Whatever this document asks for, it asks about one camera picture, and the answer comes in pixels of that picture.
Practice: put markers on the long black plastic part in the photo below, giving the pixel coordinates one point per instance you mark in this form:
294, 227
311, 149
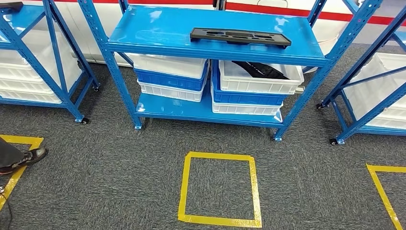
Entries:
206, 35

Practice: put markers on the blue metal shelf rack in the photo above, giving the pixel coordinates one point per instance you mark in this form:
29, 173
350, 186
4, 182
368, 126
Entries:
31, 103
158, 31
380, 130

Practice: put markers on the white plastic crate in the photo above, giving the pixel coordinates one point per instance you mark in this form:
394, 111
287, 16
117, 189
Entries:
19, 66
253, 86
168, 68
171, 94
390, 122
25, 86
371, 92
244, 110
28, 97

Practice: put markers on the blue plastic crate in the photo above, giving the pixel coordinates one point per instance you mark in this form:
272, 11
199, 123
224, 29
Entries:
168, 83
244, 99

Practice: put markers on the metal floor socket plate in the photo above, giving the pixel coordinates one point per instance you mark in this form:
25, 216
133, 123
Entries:
299, 89

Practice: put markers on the yellow floor tape square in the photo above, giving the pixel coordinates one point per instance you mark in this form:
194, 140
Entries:
22, 139
219, 220
380, 187

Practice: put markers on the white car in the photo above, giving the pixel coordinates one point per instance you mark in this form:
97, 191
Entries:
90, 47

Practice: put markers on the person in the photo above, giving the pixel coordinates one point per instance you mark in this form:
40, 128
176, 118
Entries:
28, 157

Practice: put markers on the black stanchion post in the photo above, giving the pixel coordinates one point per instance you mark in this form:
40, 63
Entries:
219, 4

